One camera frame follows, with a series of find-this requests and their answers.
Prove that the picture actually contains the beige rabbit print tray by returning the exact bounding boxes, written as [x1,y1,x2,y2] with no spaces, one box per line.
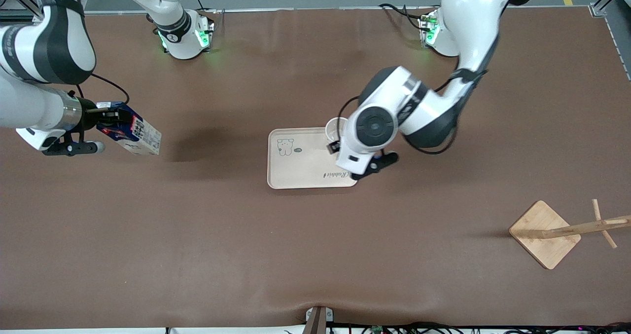
[267,127,359,190]

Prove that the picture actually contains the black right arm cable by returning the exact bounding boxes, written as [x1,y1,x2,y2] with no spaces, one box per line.
[74,73,130,106]

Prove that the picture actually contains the black left base cables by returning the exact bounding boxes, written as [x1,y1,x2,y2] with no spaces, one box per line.
[379,2,429,31]

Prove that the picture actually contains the white smiley face cup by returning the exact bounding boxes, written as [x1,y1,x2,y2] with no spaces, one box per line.
[325,117,349,145]

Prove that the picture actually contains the blue milk carton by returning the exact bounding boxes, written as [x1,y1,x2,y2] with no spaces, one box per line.
[97,102,162,156]

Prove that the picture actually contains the wooden cup stand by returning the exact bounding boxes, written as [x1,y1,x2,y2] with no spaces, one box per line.
[509,199,631,270]

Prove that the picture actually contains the brown table mat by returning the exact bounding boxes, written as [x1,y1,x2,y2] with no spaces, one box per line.
[0,7,631,331]

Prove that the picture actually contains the black table edge cables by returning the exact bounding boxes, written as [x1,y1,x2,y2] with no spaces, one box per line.
[330,321,631,334]

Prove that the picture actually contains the front camera mount bracket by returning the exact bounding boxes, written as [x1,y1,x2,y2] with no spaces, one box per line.
[305,306,334,334]

